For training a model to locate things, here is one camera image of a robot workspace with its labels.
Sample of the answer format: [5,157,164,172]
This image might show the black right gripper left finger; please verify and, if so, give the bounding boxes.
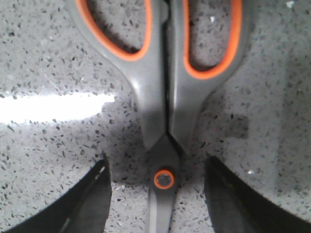
[7,158,112,233]

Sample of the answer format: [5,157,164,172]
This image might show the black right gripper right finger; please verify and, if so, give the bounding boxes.
[205,157,311,233]

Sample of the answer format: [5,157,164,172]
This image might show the grey orange scissors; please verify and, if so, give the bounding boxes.
[67,0,252,233]

